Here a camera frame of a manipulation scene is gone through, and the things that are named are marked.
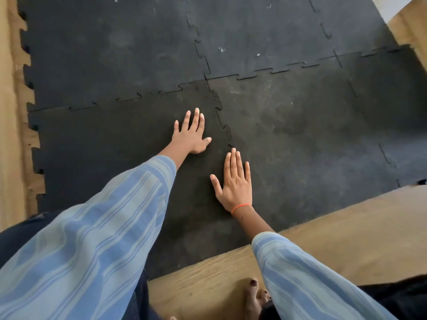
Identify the orange wrist band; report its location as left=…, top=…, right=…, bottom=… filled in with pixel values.
left=231, top=203, right=253, bottom=216

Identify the black interlocking foam mat tile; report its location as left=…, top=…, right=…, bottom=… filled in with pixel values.
left=185, top=0, right=343, bottom=81
left=27, top=78, right=254, bottom=280
left=335, top=45, right=427, bottom=188
left=308, top=0, right=411, bottom=64
left=207, top=56, right=401, bottom=234
left=17, top=0, right=211, bottom=113

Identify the person's right forearm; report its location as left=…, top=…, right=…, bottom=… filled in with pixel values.
left=232, top=206, right=398, bottom=320

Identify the person's right hand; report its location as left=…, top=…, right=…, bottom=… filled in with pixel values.
left=210, top=148, right=253, bottom=215

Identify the person's left hand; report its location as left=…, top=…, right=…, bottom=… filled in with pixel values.
left=171, top=108, right=213, bottom=155

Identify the person's left forearm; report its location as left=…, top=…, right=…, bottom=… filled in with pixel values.
left=0, top=143, right=187, bottom=320

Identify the person's bare foot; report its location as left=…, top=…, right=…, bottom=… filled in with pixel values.
left=242, top=278, right=272, bottom=320

